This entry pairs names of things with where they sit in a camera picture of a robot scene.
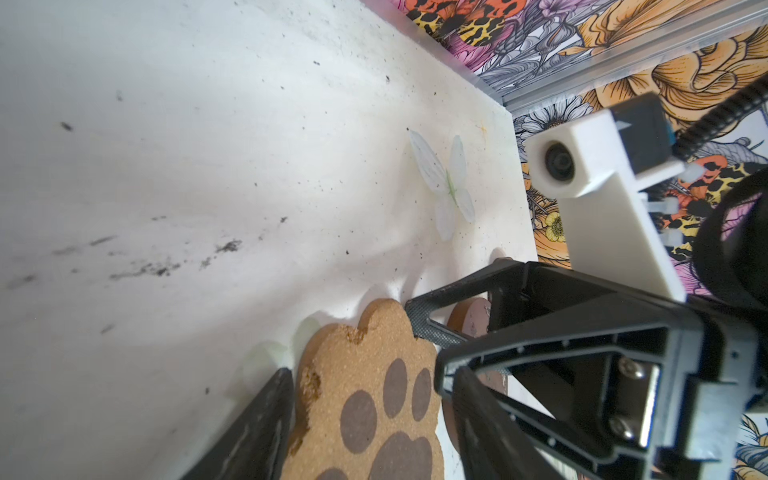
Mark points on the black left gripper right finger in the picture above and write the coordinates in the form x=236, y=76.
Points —
x=491, y=445

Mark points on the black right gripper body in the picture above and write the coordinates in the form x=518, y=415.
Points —
x=681, y=376

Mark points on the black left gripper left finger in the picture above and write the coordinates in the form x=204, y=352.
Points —
x=255, y=445

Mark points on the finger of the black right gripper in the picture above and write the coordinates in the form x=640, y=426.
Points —
x=600, y=369
x=506, y=284

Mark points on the plain brown wooden round coaster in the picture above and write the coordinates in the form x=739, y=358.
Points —
x=471, y=318

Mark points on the cork paw print coaster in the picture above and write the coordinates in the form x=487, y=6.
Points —
x=366, y=407

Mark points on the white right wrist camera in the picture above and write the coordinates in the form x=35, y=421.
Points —
x=596, y=168

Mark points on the right aluminium corner post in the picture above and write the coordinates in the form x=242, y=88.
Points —
x=701, y=28

